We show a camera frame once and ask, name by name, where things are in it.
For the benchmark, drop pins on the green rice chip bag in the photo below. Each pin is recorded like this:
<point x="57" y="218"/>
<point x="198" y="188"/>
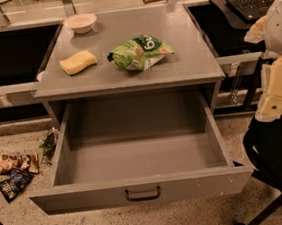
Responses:
<point x="139" y="53"/>

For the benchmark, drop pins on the white bowl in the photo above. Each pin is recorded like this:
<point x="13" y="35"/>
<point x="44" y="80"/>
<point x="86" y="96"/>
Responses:
<point x="81" y="23"/>

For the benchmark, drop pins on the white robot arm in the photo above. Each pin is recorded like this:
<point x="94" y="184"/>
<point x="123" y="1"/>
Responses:
<point x="269" y="29"/>

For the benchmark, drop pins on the black drawer handle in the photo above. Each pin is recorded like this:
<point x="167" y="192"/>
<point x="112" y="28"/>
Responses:
<point x="144" y="196"/>

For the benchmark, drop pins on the yellow sponge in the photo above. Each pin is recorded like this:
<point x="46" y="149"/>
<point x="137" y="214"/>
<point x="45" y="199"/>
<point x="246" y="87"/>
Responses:
<point x="78" y="62"/>

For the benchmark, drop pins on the dark blue snack bag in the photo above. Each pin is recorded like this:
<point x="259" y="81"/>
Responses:
<point x="12" y="187"/>

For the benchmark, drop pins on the tan snack bag on floor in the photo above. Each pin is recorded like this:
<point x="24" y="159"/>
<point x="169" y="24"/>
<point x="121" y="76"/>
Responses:
<point x="24" y="162"/>

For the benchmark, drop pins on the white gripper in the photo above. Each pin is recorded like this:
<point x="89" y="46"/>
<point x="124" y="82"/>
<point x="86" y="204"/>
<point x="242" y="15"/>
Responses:
<point x="280" y="25"/>

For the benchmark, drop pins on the black side table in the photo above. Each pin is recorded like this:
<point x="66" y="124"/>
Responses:
<point x="233" y="17"/>

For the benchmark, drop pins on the green snack bag on floor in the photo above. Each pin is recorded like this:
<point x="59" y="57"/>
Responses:
<point x="48" y="145"/>

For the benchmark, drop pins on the open grey top drawer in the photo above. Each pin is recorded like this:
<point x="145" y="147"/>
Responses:
<point x="137" y="143"/>

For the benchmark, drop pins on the grey cabinet with top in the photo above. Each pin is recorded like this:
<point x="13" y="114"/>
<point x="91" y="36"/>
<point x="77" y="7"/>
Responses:
<point x="192" y="62"/>

